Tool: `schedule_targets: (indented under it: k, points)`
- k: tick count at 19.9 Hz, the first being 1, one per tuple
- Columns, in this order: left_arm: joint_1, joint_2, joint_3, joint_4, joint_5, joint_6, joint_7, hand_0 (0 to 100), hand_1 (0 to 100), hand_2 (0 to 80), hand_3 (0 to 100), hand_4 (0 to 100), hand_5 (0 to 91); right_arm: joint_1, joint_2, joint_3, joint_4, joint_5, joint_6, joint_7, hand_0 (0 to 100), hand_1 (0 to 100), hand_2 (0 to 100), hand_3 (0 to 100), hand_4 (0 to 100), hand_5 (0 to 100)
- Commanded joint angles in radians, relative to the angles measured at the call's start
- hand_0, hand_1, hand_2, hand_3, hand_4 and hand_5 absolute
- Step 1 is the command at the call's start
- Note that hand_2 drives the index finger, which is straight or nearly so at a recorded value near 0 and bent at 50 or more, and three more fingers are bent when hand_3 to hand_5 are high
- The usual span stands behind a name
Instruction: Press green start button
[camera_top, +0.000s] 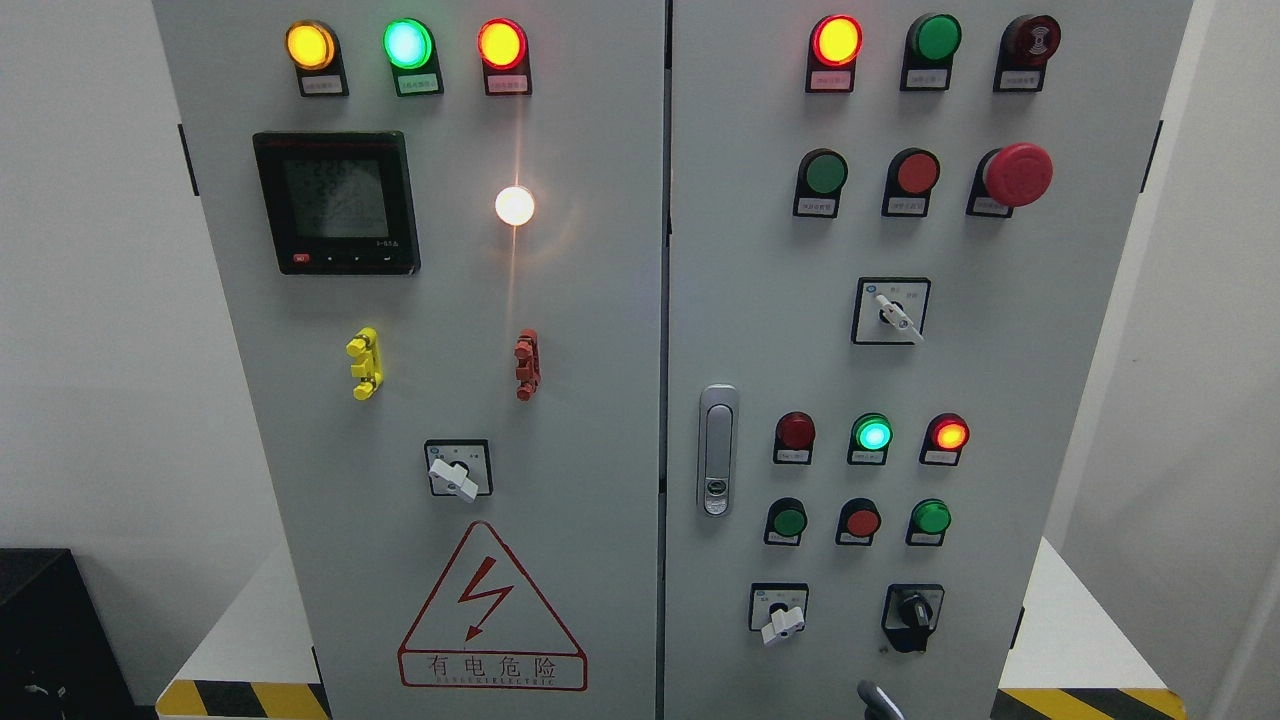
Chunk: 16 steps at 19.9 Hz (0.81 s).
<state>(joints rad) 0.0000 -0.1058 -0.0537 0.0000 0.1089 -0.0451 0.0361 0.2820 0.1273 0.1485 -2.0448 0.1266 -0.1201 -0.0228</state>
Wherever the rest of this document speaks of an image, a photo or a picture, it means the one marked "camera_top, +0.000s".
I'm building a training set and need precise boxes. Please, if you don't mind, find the lower left green push button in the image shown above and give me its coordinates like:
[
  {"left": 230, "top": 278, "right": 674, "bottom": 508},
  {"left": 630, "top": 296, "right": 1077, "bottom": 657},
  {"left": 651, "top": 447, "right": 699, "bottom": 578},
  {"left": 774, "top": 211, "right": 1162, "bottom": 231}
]
[{"left": 763, "top": 497, "right": 808, "bottom": 546}]

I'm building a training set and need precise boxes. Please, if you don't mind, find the green push button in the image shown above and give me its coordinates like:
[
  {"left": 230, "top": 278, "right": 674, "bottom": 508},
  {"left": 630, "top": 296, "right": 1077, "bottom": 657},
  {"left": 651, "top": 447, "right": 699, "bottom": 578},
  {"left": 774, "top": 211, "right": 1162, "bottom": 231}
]
[
  {"left": 792, "top": 149, "right": 849, "bottom": 219},
  {"left": 763, "top": 497, "right": 808, "bottom": 546},
  {"left": 905, "top": 498, "right": 954, "bottom": 547}
]

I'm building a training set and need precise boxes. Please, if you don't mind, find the upper green push button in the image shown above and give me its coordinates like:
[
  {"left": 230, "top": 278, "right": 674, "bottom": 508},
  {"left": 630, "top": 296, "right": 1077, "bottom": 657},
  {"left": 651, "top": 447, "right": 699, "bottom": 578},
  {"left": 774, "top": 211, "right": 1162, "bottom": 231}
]
[{"left": 792, "top": 149, "right": 849, "bottom": 219}]

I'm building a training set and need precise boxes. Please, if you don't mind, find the lower middle red push button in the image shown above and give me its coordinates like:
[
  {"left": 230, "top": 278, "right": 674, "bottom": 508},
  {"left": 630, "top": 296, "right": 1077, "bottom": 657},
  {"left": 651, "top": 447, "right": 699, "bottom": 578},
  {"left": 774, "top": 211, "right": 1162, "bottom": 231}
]
[{"left": 835, "top": 497, "right": 882, "bottom": 547}]

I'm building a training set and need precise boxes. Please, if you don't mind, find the red push button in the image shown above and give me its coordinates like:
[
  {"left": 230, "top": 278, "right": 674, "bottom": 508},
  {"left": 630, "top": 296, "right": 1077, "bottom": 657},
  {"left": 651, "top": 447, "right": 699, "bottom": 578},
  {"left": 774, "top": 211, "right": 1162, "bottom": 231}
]
[
  {"left": 881, "top": 147, "right": 940, "bottom": 218},
  {"left": 835, "top": 497, "right": 882, "bottom": 547}
]

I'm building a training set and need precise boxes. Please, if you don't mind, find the lower right green push button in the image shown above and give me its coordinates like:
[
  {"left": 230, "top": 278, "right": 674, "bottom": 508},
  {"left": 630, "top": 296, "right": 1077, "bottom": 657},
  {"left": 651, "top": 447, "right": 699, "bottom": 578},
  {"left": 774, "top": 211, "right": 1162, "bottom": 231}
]
[{"left": 905, "top": 498, "right": 954, "bottom": 547}]

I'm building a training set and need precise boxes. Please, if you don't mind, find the upper red push button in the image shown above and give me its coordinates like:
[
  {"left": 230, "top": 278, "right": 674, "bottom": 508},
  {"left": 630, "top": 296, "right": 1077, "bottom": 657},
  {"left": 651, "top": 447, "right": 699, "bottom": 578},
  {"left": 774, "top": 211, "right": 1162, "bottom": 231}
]
[{"left": 881, "top": 147, "right": 940, "bottom": 218}]

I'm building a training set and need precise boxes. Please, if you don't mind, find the red emergency stop mushroom button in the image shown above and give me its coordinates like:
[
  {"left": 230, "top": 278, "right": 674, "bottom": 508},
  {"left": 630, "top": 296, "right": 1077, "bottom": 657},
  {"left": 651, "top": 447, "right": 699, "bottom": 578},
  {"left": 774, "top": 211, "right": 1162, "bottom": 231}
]
[{"left": 966, "top": 142, "right": 1053, "bottom": 219}]

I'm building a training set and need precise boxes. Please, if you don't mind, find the grey electrical control cabinet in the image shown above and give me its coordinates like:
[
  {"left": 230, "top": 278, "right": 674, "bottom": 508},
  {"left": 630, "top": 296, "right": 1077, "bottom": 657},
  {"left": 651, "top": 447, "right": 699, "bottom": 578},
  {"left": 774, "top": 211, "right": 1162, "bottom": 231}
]
[{"left": 154, "top": 1, "right": 1192, "bottom": 719}]

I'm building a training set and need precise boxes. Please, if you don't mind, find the red terminal connector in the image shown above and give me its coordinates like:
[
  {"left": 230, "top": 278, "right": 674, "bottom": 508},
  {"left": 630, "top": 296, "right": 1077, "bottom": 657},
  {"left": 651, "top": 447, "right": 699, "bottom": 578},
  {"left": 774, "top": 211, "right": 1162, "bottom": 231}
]
[{"left": 513, "top": 328, "right": 541, "bottom": 402}]

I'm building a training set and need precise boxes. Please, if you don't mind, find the lower left red indicator lamp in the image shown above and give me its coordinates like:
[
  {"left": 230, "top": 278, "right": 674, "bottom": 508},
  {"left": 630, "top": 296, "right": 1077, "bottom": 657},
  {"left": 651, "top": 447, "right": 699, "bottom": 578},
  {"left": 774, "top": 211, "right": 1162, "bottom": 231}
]
[{"left": 772, "top": 411, "right": 817, "bottom": 465}]

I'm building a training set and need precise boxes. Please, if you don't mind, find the red indicator lamp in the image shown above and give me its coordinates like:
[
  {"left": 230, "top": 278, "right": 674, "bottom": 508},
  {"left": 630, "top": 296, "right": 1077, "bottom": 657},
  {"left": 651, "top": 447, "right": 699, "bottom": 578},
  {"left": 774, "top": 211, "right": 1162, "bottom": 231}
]
[
  {"left": 477, "top": 17, "right": 532, "bottom": 96},
  {"left": 805, "top": 14, "right": 863, "bottom": 94},
  {"left": 772, "top": 411, "right": 817, "bottom": 465},
  {"left": 919, "top": 413, "right": 972, "bottom": 468}
]

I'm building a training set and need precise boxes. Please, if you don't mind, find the white lit indicator lamp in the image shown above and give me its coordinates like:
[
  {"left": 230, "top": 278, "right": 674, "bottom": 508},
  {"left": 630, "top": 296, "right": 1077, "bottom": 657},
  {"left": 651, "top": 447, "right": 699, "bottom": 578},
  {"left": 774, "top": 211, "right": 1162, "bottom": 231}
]
[{"left": 494, "top": 184, "right": 536, "bottom": 228}]

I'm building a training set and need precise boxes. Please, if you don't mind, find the lower middle green indicator lamp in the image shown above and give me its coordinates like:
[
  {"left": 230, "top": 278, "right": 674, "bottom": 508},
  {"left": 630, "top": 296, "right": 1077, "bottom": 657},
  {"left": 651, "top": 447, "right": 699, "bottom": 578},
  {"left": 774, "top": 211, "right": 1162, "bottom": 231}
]
[{"left": 847, "top": 413, "right": 893, "bottom": 466}]

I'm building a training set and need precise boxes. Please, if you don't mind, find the green indicator lamp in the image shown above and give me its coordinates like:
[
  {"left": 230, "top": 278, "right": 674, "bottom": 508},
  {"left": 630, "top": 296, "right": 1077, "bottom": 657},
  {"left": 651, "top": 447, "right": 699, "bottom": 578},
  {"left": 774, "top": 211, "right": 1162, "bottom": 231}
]
[
  {"left": 900, "top": 13, "right": 963, "bottom": 92},
  {"left": 847, "top": 413, "right": 893, "bottom": 466},
  {"left": 381, "top": 17, "right": 444, "bottom": 97}
]

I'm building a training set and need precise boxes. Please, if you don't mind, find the yellow terminal connector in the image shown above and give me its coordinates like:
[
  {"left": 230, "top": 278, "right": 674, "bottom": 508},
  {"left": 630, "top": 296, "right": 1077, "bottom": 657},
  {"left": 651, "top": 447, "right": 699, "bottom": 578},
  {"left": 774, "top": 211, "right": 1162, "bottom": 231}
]
[{"left": 346, "top": 325, "right": 384, "bottom": 401}]

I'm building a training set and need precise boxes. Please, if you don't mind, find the red electrical hazard warning sticker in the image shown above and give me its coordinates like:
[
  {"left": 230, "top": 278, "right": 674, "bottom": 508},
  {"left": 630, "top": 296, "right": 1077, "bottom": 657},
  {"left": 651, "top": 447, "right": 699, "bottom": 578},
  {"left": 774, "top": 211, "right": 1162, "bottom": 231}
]
[{"left": 397, "top": 521, "right": 588, "bottom": 692}]

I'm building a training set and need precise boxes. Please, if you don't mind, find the lower right red indicator lamp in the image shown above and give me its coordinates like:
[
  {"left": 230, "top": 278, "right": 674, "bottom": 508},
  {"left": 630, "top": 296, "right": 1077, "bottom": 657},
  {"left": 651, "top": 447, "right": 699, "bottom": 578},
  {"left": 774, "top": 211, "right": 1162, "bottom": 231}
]
[{"left": 919, "top": 413, "right": 972, "bottom": 468}]

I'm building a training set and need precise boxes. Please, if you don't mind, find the black digital power meter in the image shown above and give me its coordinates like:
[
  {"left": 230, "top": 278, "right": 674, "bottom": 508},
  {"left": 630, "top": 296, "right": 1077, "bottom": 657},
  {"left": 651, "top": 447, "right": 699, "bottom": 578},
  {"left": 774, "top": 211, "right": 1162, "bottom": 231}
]
[{"left": 253, "top": 131, "right": 421, "bottom": 275}]

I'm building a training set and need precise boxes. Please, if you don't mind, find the red indicator lamp top left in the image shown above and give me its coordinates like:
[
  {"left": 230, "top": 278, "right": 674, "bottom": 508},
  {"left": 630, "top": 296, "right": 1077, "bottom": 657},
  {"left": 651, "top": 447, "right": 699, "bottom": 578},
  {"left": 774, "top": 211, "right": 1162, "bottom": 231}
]
[{"left": 477, "top": 17, "right": 532, "bottom": 96}]

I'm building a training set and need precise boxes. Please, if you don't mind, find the red indicator lamp top right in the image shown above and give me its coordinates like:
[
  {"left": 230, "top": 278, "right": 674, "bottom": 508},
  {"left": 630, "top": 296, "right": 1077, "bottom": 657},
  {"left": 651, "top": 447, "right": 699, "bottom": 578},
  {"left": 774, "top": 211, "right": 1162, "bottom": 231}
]
[{"left": 805, "top": 14, "right": 863, "bottom": 94}]

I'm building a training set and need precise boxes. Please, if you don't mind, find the green indicator lamp top left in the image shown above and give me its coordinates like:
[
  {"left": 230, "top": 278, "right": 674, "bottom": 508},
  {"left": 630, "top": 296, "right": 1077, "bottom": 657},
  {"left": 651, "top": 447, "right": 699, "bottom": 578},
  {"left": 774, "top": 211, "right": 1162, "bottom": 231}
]
[{"left": 381, "top": 17, "right": 444, "bottom": 97}]

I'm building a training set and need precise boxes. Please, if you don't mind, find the green indicator lamp top right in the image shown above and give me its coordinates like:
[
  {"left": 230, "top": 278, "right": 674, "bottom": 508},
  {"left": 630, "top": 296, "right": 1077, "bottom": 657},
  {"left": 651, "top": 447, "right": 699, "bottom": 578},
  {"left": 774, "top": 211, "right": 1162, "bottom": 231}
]
[{"left": 900, "top": 13, "right": 963, "bottom": 92}]

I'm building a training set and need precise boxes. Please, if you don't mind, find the yellow indicator lamp top left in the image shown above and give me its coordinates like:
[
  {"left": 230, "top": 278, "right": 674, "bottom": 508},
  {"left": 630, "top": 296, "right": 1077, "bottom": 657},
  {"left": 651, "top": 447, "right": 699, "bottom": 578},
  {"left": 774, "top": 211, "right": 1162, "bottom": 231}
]
[{"left": 285, "top": 19, "right": 349, "bottom": 97}]

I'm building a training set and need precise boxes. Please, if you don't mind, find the dark red buzzer alarm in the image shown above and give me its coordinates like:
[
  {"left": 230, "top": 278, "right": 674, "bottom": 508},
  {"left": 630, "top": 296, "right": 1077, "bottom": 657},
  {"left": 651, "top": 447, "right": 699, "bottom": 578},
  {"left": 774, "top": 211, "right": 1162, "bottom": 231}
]
[{"left": 993, "top": 14, "right": 1062, "bottom": 94}]

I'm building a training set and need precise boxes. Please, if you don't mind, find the white platform with hazard stripes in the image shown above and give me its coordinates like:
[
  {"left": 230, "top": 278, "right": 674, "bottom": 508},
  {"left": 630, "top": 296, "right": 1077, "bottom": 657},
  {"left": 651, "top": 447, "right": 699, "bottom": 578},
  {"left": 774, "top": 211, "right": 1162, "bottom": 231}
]
[{"left": 155, "top": 542, "right": 1187, "bottom": 719}]

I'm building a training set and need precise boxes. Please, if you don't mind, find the black box lower left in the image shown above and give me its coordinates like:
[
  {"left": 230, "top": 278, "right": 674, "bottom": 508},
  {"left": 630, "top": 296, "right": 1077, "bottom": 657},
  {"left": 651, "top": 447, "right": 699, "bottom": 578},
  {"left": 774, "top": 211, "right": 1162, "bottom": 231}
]
[{"left": 1, "top": 548, "right": 134, "bottom": 719}]

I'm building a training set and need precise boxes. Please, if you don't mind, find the silver cabinet door lock handle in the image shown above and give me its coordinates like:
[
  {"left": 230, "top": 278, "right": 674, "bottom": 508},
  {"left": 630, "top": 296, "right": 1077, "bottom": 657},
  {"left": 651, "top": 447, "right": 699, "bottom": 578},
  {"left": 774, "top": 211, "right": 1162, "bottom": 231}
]
[{"left": 695, "top": 384, "right": 739, "bottom": 518}]

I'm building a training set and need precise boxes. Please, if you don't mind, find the left door rotary selector switch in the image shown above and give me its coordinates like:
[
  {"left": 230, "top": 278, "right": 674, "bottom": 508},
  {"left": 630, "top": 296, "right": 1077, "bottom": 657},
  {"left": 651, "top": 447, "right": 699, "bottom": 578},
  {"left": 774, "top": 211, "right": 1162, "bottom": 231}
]
[{"left": 424, "top": 439, "right": 493, "bottom": 503}]

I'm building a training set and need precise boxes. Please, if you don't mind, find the upper right rotary selector switch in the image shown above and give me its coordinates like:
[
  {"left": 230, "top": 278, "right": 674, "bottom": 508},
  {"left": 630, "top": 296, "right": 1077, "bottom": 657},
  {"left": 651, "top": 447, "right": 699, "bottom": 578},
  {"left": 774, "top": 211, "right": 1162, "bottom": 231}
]
[{"left": 851, "top": 277, "right": 931, "bottom": 345}]

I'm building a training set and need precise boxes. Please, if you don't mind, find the lower white rotary selector switch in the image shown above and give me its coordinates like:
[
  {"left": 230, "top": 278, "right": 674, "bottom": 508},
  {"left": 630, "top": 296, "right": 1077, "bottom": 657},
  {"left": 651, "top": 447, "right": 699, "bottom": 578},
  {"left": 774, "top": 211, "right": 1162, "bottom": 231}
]
[{"left": 748, "top": 582, "right": 809, "bottom": 648}]

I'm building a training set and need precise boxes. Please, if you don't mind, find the black knob selector switch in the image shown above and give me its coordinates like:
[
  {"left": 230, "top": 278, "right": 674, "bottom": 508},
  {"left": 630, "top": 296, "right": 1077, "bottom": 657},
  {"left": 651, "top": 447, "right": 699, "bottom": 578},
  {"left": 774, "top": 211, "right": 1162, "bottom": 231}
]
[{"left": 881, "top": 583, "right": 945, "bottom": 653}]

